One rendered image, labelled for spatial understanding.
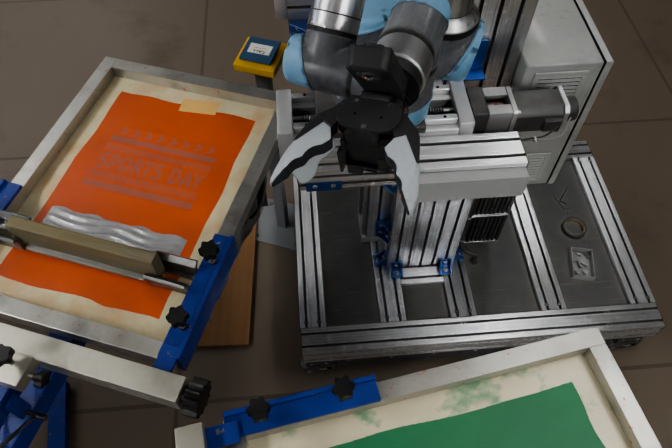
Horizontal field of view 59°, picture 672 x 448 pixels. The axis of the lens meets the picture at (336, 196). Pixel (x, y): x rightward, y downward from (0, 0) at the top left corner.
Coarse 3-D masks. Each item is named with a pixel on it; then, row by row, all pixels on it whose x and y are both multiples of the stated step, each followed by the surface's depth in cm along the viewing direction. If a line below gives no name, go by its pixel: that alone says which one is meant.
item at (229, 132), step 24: (192, 120) 163; (216, 120) 163; (240, 120) 163; (216, 144) 158; (240, 144) 158; (216, 168) 153; (216, 192) 149; (144, 216) 144; (168, 216) 144; (192, 216) 144; (192, 240) 141; (96, 288) 133; (120, 288) 133; (144, 288) 133; (144, 312) 130
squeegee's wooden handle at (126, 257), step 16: (16, 224) 131; (32, 224) 131; (32, 240) 133; (48, 240) 131; (64, 240) 129; (80, 240) 128; (96, 240) 128; (80, 256) 133; (96, 256) 130; (112, 256) 128; (128, 256) 126; (144, 256) 126; (144, 272) 130; (160, 272) 130
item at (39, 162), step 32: (128, 64) 171; (96, 96) 166; (224, 96) 167; (256, 96) 163; (64, 128) 156; (32, 160) 150; (256, 160) 150; (256, 192) 148; (224, 224) 139; (32, 320) 125; (64, 320) 125; (128, 352) 123
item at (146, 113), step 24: (120, 96) 168; (144, 96) 168; (120, 120) 163; (144, 120) 163; (168, 120) 163; (96, 144) 158; (72, 168) 153; (72, 192) 149; (96, 192) 149; (120, 216) 144; (0, 264) 137; (24, 264) 137; (48, 264) 137; (72, 264) 137; (48, 288) 133; (72, 288) 133
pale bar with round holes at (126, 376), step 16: (0, 336) 118; (16, 336) 118; (32, 336) 118; (32, 352) 116; (48, 352) 116; (64, 352) 116; (80, 352) 116; (96, 352) 116; (48, 368) 118; (64, 368) 114; (80, 368) 114; (96, 368) 114; (112, 368) 114; (128, 368) 114; (144, 368) 114; (112, 384) 113; (128, 384) 112; (144, 384) 112; (160, 384) 112; (176, 384) 112; (160, 400) 112; (176, 400) 111
